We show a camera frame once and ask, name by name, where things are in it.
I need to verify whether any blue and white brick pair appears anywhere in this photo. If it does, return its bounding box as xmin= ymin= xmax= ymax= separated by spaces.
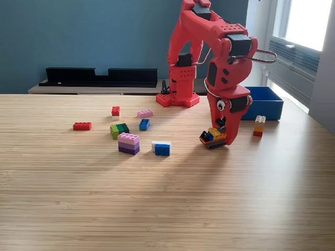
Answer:
xmin=151 ymin=141 xmax=172 ymax=157

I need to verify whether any black shelf unit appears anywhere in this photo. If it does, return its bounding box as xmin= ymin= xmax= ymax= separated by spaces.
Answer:
xmin=38 ymin=67 xmax=159 ymax=88

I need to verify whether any white yellow red brick tower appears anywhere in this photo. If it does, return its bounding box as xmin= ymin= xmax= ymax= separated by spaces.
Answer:
xmin=253 ymin=115 xmax=266 ymax=138

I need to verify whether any green brick stack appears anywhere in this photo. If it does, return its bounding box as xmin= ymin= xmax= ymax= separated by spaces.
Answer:
xmin=109 ymin=123 xmax=130 ymax=140

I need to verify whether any small yellow toy digger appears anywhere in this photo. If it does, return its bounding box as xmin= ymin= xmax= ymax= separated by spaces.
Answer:
xmin=199 ymin=127 xmax=227 ymax=151

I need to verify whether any pale wooden sideboard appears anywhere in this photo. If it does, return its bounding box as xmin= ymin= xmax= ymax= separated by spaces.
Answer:
xmin=28 ymin=78 xmax=209 ymax=96

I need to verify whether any flat red brick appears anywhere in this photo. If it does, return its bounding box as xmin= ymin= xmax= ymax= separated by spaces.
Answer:
xmin=73 ymin=122 xmax=92 ymax=131

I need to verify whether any purple and pink brick stack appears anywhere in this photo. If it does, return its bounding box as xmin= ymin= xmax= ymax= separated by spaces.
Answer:
xmin=117 ymin=132 xmax=140 ymax=156

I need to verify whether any blue plastic bin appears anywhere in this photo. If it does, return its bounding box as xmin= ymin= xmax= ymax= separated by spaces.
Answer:
xmin=240 ymin=86 xmax=284 ymax=121

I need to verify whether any white window frame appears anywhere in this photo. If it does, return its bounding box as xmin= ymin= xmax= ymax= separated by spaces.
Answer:
xmin=272 ymin=0 xmax=333 ymax=52

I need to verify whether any grey wall heater unit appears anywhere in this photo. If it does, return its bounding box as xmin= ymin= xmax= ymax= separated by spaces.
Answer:
xmin=263 ymin=36 xmax=321 ymax=105

